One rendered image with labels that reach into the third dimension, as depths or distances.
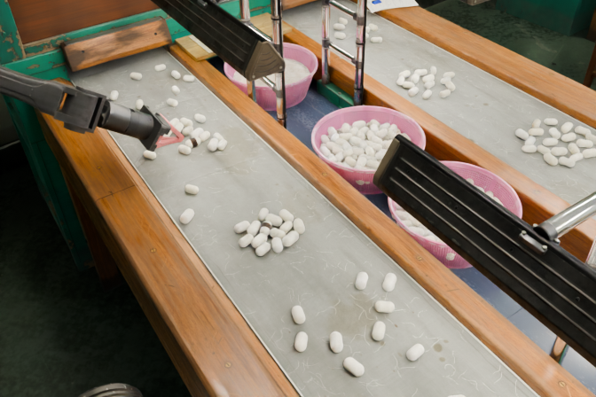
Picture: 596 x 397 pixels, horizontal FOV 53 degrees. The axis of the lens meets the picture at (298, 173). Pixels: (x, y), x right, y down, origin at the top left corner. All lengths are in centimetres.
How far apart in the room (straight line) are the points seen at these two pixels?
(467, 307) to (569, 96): 78
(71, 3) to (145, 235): 79
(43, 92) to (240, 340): 59
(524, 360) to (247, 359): 43
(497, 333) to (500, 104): 76
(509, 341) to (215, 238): 57
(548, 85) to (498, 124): 21
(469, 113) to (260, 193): 60
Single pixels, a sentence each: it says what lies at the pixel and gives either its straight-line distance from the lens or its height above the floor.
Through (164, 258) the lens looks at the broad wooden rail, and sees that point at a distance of 116.
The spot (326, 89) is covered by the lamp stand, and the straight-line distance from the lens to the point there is 171.
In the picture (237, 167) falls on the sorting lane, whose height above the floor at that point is 74.
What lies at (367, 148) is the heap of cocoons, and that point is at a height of 74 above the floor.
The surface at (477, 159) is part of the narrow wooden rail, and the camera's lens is 139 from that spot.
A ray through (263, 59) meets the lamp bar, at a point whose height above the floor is 108.
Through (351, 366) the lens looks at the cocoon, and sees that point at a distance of 99.
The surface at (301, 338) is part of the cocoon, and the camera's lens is 102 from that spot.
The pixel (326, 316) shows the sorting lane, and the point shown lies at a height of 74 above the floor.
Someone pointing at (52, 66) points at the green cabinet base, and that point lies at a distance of 182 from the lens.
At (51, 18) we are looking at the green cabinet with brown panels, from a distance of 179.
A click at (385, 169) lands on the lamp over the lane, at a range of 83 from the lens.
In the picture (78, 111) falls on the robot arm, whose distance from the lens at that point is 123.
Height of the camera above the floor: 158
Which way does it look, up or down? 39 degrees down
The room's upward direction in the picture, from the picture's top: 2 degrees counter-clockwise
